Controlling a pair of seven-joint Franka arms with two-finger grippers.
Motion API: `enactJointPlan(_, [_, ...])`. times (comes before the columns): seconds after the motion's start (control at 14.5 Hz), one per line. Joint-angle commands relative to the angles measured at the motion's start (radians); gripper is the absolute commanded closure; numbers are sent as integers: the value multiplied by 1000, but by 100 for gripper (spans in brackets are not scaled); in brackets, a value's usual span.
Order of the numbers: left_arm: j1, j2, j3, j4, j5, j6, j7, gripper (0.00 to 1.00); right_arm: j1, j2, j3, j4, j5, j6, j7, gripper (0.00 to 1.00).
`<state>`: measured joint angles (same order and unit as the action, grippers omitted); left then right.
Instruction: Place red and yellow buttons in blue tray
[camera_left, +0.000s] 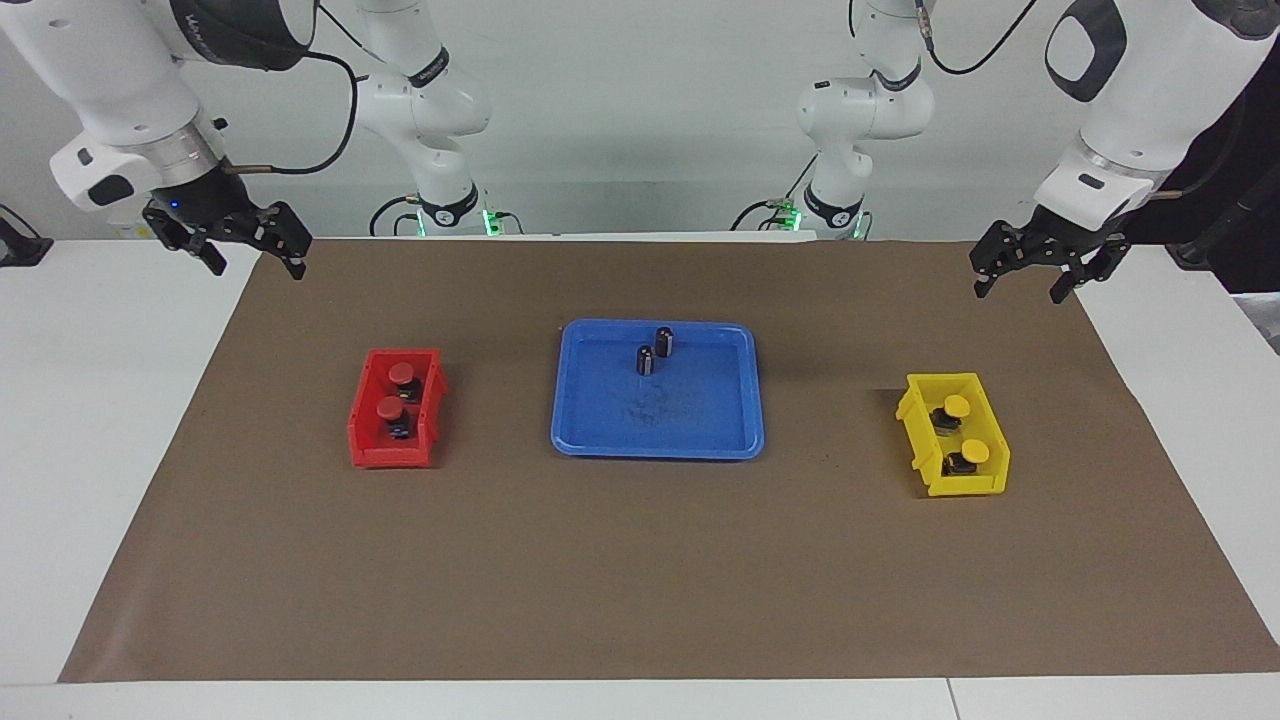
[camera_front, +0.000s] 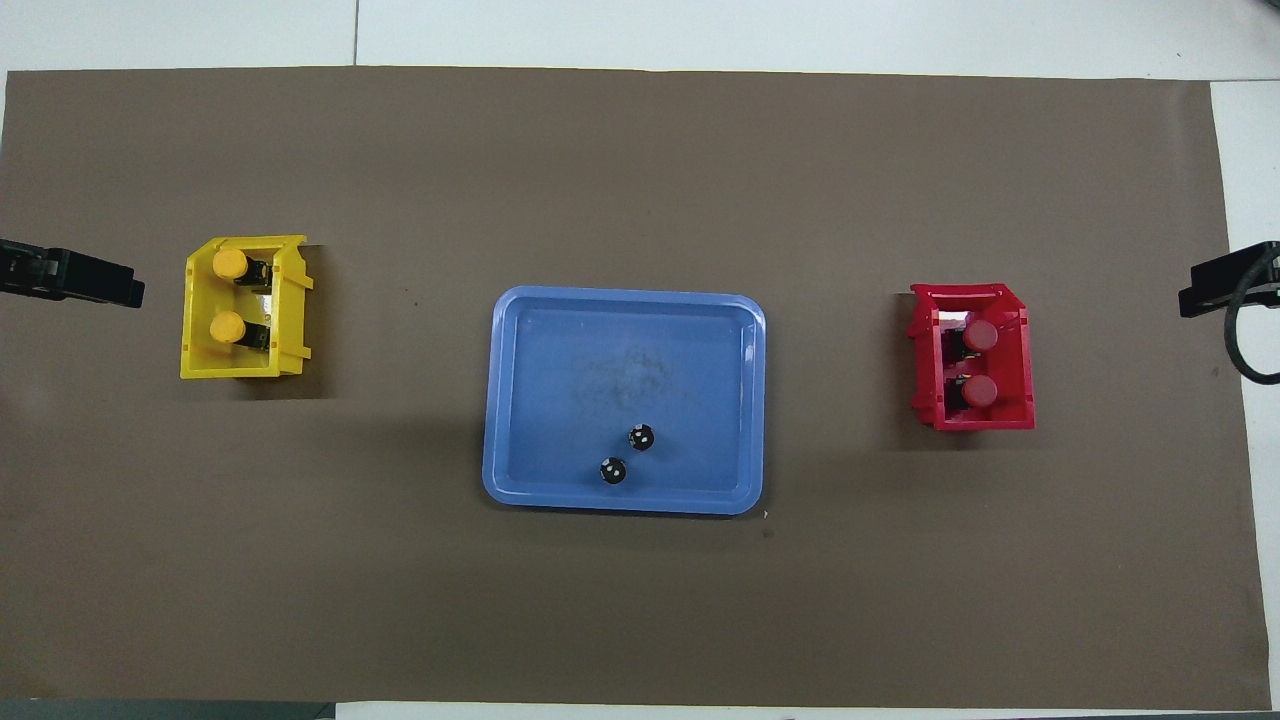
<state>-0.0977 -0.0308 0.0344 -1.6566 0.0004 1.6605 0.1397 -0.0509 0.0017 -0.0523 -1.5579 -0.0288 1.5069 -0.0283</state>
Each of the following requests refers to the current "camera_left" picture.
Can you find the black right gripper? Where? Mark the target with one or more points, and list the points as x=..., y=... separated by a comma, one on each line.
x=210, y=205

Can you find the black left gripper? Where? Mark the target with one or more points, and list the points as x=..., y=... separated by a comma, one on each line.
x=1065, y=245

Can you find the yellow push button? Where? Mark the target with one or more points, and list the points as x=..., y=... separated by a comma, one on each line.
x=974, y=451
x=957, y=406

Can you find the red push button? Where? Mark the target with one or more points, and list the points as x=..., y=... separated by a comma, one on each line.
x=403, y=375
x=391, y=408

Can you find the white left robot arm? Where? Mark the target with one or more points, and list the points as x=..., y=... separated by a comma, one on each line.
x=1140, y=90

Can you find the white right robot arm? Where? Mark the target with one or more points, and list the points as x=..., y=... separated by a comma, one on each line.
x=100, y=70

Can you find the blue plastic tray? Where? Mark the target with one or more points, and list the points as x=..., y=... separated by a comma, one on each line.
x=700, y=420

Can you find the white box with yellow labels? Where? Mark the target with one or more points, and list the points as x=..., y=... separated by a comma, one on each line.
x=125, y=230

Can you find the black stand equipment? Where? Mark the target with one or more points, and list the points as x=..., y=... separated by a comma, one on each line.
x=1240, y=230

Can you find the yellow plastic bin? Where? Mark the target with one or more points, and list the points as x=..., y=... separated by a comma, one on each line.
x=925, y=450

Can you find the red plastic bin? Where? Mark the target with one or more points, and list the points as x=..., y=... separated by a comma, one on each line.
x=363, y=430

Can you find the black cylindrical capacitor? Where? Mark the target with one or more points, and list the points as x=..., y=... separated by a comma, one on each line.
x=646, y=360
x=664, y=342

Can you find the brown paper mat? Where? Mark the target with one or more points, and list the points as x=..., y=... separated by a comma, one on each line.
x=640, y=570

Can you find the black clamp mount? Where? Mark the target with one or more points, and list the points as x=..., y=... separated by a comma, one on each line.
x=20, y=245

